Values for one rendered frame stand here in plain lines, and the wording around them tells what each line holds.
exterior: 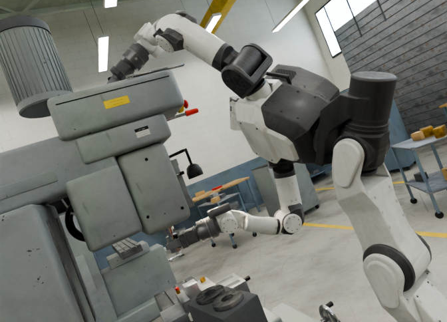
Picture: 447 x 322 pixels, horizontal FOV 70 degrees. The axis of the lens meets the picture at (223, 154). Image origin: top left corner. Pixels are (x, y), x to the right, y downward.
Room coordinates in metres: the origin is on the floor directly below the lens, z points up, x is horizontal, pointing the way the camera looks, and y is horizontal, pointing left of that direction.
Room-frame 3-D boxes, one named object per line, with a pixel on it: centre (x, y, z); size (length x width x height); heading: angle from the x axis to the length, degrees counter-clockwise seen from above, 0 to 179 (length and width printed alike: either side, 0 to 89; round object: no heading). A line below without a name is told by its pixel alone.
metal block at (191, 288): (1.30, 0.32, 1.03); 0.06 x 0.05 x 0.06; 20
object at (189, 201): (1.34, 0.21, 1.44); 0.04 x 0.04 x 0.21; 23
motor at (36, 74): (1.20, 0.55, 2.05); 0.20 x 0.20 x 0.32
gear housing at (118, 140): (1.28, 0.35, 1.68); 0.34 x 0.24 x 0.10; 113
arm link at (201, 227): (1.30, 0.22, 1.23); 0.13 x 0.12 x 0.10; 5
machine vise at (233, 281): (1.31, 0.29, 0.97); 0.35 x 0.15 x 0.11; 110
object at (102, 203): (1.22, 0.50, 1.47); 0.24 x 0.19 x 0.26; 23
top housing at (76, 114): (1.29, 0.33, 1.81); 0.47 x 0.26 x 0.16; 113
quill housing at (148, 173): (1.29, 0.32, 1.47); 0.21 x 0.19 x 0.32; 23
